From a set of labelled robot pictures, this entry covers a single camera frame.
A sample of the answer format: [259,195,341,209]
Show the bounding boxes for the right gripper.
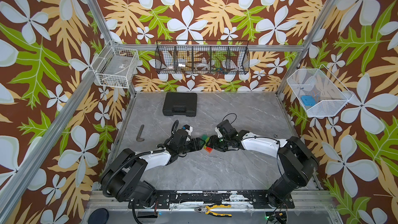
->
[204,134,230,152]

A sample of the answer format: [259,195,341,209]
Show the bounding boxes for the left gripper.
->
[177,137,205,155]

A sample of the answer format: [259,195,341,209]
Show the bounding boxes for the red lego brick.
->
[204,146,213,153]

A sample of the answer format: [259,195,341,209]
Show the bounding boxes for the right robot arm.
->
[206,130,319,207]

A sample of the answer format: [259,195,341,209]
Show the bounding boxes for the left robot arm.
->
[101,129,205,202]

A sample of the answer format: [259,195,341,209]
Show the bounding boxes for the black plastic tool case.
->
[162,92,198,117]

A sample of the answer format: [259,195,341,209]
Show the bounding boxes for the blue object in basket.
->
[301,95,317,107]

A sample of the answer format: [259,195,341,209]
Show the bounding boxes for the white mesh basket right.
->
[287,65,353,118]

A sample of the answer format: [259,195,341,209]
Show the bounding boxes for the black round disc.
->
[87,208,109,224]

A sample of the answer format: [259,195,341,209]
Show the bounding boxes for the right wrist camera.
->
[216,120,238,139]

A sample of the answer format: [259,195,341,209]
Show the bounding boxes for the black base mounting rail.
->
[135,190,295,209]

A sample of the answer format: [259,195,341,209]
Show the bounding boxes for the yellow handled pliers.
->
[194,204,233,218]

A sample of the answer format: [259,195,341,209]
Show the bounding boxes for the black wire basket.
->
[154,40,250,75]

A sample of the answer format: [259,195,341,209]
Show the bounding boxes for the white wire basket left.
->
[92,42,140,89]

